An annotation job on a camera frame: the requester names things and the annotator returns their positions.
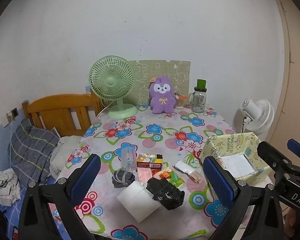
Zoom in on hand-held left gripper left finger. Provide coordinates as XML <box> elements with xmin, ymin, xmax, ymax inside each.
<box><xmin>18</xmin><ymin>154</ymin><xmax>102</xmax><ymax>240</ymax></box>

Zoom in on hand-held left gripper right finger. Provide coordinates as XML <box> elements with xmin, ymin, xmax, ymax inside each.
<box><xmin>202</xmin><ymin>156</ymin><xmax>284</xmax><ymax>240</ymax></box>

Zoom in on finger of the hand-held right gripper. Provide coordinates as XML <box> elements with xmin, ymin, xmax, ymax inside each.
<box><xmin>257</xmin><ymin>141</ymin><xmax>300</xmax><ymax>179</ymax></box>
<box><xmin>287</xmin><ymin>139</ymin><xmax>300</xmax><ymax>162</ymax></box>

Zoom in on yellow patterned storage box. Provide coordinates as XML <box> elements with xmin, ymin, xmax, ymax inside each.
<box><xmin>199</xmin><ymin>132</ymin><xmax>274</xmax><ymax>187</ymax></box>

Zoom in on grey socks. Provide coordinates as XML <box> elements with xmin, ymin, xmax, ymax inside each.
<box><xmin>112</xmin><ymin>169</ymin><xmax>136</xmax><ymax>189</ymax></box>

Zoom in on green and orange packet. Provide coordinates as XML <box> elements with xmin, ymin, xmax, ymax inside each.
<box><xmin>154</xmin><ymin>167</ymin><xmax>185</xmax><ymax>188</ymax></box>

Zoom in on black plastic bag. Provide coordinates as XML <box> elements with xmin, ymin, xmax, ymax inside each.
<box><xmin>146</xmin><ymin>177</ymin><xmax>185</xmax><ymax>210</ymax></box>

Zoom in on white cloth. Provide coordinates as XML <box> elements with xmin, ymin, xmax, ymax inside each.
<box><xmin>0</xmin><ymin>169</ymin><xmax>21</xmax><ymax>207</ymax></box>
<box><xmin>117</xmin><ymin>181</ymin><xmax>163</xmax><ymax>223</ymax></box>

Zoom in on person's right hand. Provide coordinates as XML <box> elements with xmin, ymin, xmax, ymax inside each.
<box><xmin>283</xmin><ymin>208</ymin><xmax>300</xmax><ymax>238</ymax></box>

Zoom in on beige elastic band roll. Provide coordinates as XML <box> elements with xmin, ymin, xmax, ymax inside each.
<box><xmin>190</xmin><ymin>170</ymin><xmax>204</xmax><ymax>183</ymax></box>

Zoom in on white paper sheet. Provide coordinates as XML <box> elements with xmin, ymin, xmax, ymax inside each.
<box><xmin>219</xmin><ymin>154</ymin><xmax>255</xmax><ymax>179</ymax></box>

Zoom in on cream blanket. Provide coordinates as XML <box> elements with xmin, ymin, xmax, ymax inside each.
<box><xmin>50</xmin><ymin>135</ymin><xmax>84</xmax><ymax>178</ymax></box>

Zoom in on white wrapper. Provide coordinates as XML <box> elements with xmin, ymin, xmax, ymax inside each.
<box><xmin>174</xmin><ymin>160</ymin><xmax>198</xmax><ymax>178</ymax></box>

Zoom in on white floor fan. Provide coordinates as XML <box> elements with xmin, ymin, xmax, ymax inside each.
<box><xmin>234</xmin><ymin>99</ymin><xmax>275</xmax><ymax>140</ymax></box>

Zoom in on pink packet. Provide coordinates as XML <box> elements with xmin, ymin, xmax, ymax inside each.
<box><xmin>137</xmin><ymin>167</ymin><xmax>155</xmax><ymax>182</ymax></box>

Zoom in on grey plaid pillow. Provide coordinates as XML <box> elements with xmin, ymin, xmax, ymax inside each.
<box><xmin>10</xmin><ymin>118</ymin><xmax>60</xmax><ymax>184</ymax></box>

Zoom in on cartoon print carton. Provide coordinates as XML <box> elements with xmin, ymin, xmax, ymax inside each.
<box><xmin>136</xmin><ymin>154</ymin><xmax>163</xmax><ymax>170</ymax></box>

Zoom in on wooden bed headboard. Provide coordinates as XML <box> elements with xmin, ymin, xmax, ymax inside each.
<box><xmin>22</xmin><ymin>90</ymin><xmax>103</xmax><ymax>138</ymax></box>

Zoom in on floral tablecloth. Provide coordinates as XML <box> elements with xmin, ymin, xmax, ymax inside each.
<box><xmin>54</xmin><ymin>104</ymin><xmax>275</xmax><ymax>240</ymax></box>

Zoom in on crumpled white cloth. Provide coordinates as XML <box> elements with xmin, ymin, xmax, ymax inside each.
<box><xmin>0</xmin><ymin>169</ymin><xmax>21</xmax><ymax>207</ymax></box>

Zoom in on glass jar with green lid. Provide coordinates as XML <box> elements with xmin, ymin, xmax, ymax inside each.
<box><xmin>188</xmin><ymin>79</ymin><xmax>207</xmax><ymax>113</ymax></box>

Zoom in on beige door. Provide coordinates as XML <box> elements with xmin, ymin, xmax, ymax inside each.
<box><xmin>272</xmin><ymin>0</ymin><xmax>300</xmax><ymax>150</ymax></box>

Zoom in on small cup with orange lid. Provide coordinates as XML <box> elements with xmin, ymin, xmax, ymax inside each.
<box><xmin>174</xmin><ymin>92</ymin><xmax>188</xmax><ymax>109</ymax></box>

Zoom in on green desk fan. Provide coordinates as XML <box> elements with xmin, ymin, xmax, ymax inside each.
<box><xmin>89</xmin><ymin>57</ymin><xmax>138</xmax><ymax>119</ymax></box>

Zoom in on purple plush toy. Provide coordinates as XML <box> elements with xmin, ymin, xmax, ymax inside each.
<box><xmin>149</xmin><ymin>76</ymin><xmax>177</xmax><ymax>115</ymax></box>

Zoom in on white fan cable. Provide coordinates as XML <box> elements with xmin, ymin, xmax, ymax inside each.
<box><xmin>96</xmin><ymin>100</ymin><xmax>115</xmax><ymax>119</ymax></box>

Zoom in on green patterned wall board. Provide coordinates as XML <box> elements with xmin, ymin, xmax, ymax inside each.
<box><xmin>129</xmin><ymin>60</ymin><xmax>191</xmax><ymax>105</ymax></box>

